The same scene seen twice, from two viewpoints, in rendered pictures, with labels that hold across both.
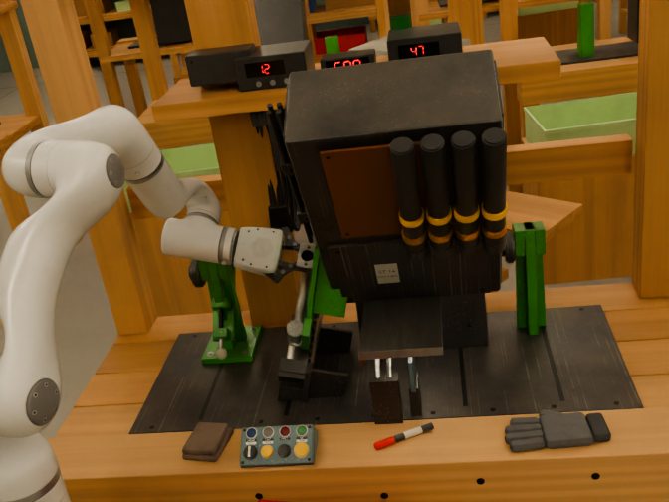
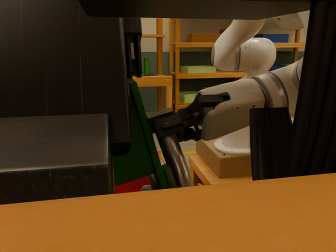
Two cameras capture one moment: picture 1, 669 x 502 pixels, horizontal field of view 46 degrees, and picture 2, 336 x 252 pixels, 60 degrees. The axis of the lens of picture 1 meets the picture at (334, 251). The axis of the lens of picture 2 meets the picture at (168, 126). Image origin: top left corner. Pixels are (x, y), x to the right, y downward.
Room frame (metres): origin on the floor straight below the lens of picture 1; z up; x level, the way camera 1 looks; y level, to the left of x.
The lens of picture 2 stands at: (2.01, -0.09, 1.32)
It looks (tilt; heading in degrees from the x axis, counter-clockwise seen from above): 15 degrees down; 159
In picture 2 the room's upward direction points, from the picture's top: straight up
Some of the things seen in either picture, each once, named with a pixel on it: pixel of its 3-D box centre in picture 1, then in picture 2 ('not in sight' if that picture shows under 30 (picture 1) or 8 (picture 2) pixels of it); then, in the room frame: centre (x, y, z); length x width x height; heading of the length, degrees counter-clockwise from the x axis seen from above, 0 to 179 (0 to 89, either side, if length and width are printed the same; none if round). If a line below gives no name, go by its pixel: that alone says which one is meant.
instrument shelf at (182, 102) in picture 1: (353, 79); not in sight; (1.83, -0.10, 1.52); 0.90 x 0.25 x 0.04; 81
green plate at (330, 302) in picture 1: (329, 279); (129, 136); (1.52, 0.02, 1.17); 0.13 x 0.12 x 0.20; 81
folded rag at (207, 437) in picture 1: (207, 440); not in sight; (1.36, 0.32, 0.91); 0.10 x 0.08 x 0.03; 161
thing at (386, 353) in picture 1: (402, 305); not in sight; (1.46, -0.13, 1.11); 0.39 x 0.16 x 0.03; 171
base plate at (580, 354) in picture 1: (378, 368); not in sight; (1.57, -0.06, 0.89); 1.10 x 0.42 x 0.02; 81
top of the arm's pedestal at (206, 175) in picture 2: not in sight; (235, 170); (1.06, 0.57, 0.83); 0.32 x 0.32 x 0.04; 81
